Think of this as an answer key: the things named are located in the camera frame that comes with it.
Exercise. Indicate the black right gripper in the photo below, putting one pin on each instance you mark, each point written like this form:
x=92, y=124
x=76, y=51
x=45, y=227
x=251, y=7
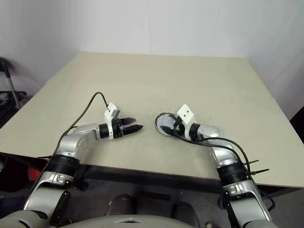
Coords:
x=179, y=128

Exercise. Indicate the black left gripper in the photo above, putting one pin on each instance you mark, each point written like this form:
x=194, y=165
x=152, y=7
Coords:
x=117, y=129

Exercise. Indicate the grey round motor lid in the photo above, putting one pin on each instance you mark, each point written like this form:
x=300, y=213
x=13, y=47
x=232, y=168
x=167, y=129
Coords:
x=167, y=121

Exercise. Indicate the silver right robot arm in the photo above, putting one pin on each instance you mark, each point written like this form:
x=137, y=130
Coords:
x=211, y=130

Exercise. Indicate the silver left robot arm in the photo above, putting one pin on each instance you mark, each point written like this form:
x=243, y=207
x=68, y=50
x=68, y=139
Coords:
x=76, y=140

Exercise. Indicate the dark rounded shape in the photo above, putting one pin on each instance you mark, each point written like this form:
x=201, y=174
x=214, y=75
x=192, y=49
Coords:
x=184, y=211
x=120, y=204

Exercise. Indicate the grey zip tie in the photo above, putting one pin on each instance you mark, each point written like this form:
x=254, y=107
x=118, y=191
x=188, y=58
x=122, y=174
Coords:
x=253, y=162

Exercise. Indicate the black zip tie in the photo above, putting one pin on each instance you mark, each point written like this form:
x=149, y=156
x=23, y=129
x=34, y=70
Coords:
x=261, y=171

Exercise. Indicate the small pale ball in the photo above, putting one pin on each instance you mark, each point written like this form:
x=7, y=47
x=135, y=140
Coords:
x=209, y=224

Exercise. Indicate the grey robot torso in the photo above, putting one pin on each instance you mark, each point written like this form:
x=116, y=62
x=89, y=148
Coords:
x=95, y=222

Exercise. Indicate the red object under table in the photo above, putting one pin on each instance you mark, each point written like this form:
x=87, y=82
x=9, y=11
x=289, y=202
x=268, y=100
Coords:
x=33, y=174

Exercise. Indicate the silver tripod stand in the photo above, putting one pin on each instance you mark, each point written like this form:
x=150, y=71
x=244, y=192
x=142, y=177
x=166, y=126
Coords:
x=10, y=83

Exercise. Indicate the black furniture piece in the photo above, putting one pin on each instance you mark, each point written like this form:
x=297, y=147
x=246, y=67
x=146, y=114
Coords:
x=298, y=126

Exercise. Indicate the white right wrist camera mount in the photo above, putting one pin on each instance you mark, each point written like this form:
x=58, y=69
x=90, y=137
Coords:
x=185, y=112

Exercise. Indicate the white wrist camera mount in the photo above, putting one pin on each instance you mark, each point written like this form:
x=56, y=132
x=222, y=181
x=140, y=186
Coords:
x=111, y=109
x=185, y=112

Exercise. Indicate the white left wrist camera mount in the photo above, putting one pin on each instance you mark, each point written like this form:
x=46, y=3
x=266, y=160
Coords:
x=111, y=109

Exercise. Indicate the black table frame leg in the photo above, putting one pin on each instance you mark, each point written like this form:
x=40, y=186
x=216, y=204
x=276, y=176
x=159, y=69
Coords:
x=79, y=178

